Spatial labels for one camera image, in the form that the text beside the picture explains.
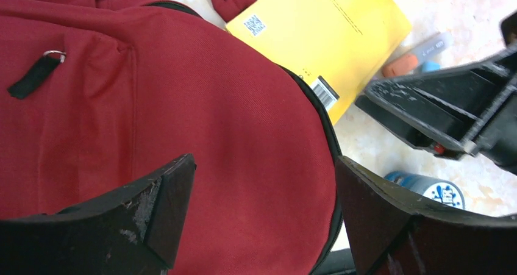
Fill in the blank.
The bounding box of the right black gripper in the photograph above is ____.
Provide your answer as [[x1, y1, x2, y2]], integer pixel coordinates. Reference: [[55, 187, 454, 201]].
[[355, 12, 516, 174]]

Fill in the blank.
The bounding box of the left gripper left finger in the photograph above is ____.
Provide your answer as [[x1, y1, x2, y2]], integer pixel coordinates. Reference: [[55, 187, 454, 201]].
[[1, 154, 196, 274]]

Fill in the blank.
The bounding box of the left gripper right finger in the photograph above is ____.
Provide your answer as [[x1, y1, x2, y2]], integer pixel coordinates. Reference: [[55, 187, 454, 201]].
[[335, 156, 516, 274]]

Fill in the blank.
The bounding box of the blue highlighter pen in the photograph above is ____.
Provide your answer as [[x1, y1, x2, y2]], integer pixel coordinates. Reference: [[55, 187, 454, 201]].
[[419, 61, 441, 73]]

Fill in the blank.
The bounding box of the orange highlighter pen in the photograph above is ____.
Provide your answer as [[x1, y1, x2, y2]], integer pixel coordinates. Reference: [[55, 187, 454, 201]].
[[381, 32, 453, 78]]

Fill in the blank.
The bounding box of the round blue patterned tin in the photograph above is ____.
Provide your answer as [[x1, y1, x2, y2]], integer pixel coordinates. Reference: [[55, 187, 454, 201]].
[[384, 171, 466, 210]]

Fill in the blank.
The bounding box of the yellow notebook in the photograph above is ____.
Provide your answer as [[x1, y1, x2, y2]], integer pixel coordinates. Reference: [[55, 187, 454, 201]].
[[226, 0, 412, 123]]

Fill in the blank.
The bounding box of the red student backpack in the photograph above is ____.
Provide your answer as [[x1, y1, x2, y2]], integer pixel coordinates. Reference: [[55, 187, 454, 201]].
[[1, 0, 341, 274]]

